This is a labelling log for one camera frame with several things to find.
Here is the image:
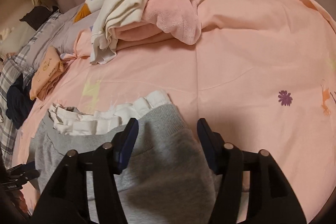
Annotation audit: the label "grey New York sweatshirt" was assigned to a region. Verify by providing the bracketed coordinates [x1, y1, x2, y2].
[30, 90, 221, 223]

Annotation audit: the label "orange folded small clothes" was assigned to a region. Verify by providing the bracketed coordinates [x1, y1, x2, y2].
[30, 46, 64, 101]

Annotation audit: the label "dark navy crumpled garment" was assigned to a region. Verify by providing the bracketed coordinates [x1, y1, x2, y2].
[6, 73, 35, 130]

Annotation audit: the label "plaid blue grey pillow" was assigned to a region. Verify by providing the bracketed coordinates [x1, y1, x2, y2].
[1, 11, 61, 168]

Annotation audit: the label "pink floral duvet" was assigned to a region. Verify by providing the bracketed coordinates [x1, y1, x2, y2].
[13, 0, 335, 220]

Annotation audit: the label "beige headboard cushion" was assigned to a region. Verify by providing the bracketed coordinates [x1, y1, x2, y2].
[1, 22, 36, 60]

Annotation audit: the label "lilac grey bed sheet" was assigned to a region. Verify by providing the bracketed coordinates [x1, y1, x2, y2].
[22, 0, 104, 71]

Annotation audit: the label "dark brown cloth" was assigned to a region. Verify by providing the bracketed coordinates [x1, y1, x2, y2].
[20, 6, 59, 31]

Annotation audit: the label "cream white folded garment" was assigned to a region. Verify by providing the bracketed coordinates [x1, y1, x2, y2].
[90, 0, 147, 65]

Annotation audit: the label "pink fleece folded garment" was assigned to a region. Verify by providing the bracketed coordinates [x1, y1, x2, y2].
[109, 0, 201, 45]

